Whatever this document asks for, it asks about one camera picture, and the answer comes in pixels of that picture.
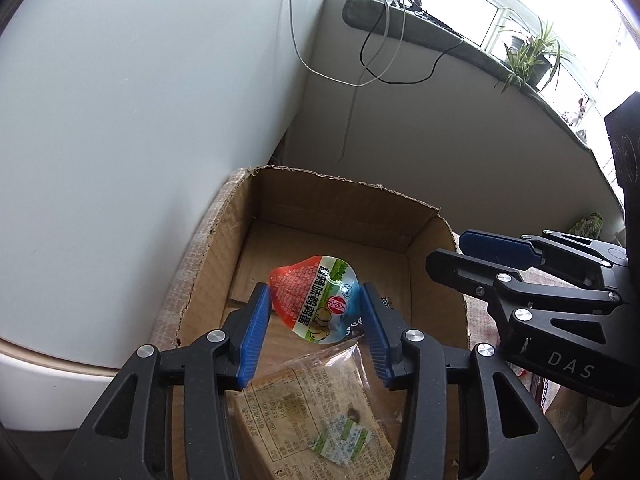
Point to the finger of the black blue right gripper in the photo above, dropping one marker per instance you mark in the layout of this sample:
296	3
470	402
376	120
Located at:
466	414

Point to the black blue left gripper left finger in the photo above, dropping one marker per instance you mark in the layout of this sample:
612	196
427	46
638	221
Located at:
127	434

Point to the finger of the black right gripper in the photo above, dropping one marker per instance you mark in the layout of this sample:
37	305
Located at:
583	295

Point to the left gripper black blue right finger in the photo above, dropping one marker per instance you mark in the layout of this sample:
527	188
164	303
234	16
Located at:
547	249

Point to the red blue jelly cup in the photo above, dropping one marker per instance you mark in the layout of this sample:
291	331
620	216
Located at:
317	298

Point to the green tissue box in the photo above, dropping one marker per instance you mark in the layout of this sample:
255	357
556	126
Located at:
589	226

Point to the small figurine on sill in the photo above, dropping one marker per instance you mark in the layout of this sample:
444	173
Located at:
582	106

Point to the packaged cracker bread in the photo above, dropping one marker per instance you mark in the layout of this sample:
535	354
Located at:
316	417

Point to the potted green plant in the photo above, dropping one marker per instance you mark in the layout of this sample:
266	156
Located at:
540	54

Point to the brown cardboard box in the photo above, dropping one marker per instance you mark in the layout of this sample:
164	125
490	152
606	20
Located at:
268	217

